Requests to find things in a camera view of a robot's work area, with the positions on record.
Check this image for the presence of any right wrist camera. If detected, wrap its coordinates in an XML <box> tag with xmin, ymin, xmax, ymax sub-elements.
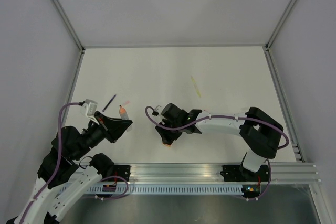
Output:
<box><xmin>152</xmin><ymin>105</ymin><xmax>163</xmax><ymax>116</ymax></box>

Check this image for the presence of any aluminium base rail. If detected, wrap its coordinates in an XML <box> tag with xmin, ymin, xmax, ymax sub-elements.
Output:
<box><xmin>129</xmin><ymin>163</ymin><xmax>322</xmax><ymax>185</ymax></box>

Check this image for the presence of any frame post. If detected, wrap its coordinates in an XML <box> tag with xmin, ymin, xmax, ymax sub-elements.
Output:
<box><xmin>50</xmin><ymin>0</ymin><xmax>85</xmax><ymax>53</ymax></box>
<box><xmin>265</xmin><ymin>0</ymin><xmax>298</xmax><ymax>51</ymax></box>

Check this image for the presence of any yellow pen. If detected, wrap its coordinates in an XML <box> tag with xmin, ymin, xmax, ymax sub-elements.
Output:
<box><xmin>191</xmin><ymin>76</ymin><xmax>201</xmax><ymax>98</ymax></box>

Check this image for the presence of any right frame post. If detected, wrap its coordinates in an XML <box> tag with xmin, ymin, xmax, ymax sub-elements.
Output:
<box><xmin>265</xmin><ymin>0</ymin><xmax>298</xmax><ymax>51</ymax></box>

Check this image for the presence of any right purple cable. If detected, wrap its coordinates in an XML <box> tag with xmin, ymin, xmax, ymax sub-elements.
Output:
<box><xmin>145</xmin><ymin>106</ymin><xmax>289</xmax><ymax>151</ymax></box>

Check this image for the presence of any purple ink refill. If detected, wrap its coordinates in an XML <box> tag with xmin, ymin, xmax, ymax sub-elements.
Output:
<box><xmin>102</xmin><ymin>94</ymin><xmax>117</xmax><ymax>112</ymax></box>

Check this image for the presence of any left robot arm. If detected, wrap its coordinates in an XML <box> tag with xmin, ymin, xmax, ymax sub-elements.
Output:
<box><xmin>7</xmin><ymin>111</ymin><xmax>132</xmax><ymax>223</ymax></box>

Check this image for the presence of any slotted cable duct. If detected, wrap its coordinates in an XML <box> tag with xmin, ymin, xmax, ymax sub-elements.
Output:
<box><xmin>85</xmin><ymin>183</ymin><xmax>244</xmax><ymax>196</ymax></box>

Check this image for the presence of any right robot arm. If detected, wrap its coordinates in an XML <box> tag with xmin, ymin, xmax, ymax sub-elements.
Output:
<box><xmin>151</xmin><ymin>103</ymin><xmax>289</xmax><ymax>181</ymax></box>

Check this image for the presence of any left frame post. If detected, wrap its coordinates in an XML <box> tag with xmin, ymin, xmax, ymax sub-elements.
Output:
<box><xmin>50</xmin><ymin>0</ymin><xmax>85</xmax><ymax>53</ymax></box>

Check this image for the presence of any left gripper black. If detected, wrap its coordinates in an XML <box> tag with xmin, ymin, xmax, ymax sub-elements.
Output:
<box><xmin>73</xmin><ymin>110</ymin><xmax>133</xmax><ymax>159</ymax></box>

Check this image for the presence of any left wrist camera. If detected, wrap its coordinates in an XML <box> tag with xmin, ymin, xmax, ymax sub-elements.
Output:
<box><xmin>80</xmin><ymin>99</ymin><xmax>98</xmax><ymax>121</ymax></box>

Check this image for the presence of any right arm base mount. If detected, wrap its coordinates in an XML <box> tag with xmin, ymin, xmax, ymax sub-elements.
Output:
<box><xmin>220</xmin><ymin>165</ymin><xmax>270</xmax><ymax>182</ymax></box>

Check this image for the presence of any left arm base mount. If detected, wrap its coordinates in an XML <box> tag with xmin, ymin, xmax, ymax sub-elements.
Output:
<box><xmin>112</xmin><ymin>165</ymin><xmax>131</xmax><ymax>181</ymax></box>

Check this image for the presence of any orange highlighter pen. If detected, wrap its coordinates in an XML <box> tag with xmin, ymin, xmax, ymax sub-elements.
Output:
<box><xmin>119</xmin><ymin>105</ymin><xmax>132</xmax><ymax>132</ymax></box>

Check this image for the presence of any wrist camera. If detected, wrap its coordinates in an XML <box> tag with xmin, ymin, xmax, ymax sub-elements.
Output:
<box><xmin>80</xmin><ymin>99</ymin><xmax>98</xmax><ymax>121</ymax></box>
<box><xmin>152</xmin><ymin>105</ymin><xmax>163</xmax><ymax>116</ymax></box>

